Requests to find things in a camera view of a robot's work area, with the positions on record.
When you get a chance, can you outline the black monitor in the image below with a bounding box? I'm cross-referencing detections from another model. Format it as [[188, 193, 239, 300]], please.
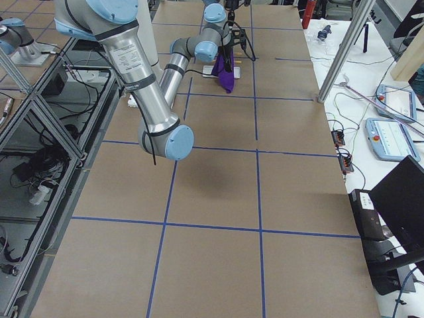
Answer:
[[369, 156, 423, 252]]

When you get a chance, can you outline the purple towel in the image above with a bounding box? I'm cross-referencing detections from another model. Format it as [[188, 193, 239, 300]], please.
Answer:
[[211, 54, 235, 93]]

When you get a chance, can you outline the reacher grabber stick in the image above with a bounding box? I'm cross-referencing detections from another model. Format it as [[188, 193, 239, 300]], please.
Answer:
[[337, 80, 418, 123]]

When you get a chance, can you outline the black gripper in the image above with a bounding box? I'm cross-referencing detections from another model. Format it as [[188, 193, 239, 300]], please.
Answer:
[[218, 28, 247, 72], [224, 0, 244, 23]]

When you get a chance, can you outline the teach pendant tablet far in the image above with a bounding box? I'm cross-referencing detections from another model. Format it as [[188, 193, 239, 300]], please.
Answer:
[[374, 84, 417, 123]]

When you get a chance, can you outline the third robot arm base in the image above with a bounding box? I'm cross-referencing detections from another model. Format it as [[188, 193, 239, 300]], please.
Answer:
[[1, 18, 56, 66]]

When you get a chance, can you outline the teach pendant tablet near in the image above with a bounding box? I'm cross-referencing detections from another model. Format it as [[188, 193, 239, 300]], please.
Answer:
[[365, 118, 421, 162]]

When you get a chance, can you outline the aluminium frame post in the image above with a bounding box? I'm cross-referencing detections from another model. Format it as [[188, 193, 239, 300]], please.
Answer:
[[317, 0, 376, 103]]

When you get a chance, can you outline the red cylinder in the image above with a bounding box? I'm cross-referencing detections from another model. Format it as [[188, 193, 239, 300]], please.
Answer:
[[301, 0, 316, 30]]

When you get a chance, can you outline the white towel rack base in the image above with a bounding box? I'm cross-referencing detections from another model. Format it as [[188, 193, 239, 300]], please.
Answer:
[[201, 64, 242, 79]]

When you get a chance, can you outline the teach pendant tablet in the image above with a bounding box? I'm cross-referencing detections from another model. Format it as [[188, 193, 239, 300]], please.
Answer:
[[365, 118, 421, 162], [374, 84, 417, 123]]

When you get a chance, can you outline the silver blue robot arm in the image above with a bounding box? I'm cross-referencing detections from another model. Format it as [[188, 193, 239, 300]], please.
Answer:
[[54, 0, 250, 160], [203, 0, 251, 23]]

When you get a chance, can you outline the clear plastic bag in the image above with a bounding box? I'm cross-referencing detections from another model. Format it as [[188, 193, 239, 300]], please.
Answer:
[[304, 20, 340, 58]]

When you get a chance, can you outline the black box device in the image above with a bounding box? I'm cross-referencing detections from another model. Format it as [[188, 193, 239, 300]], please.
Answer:
[[348, 189, 390, 242]]

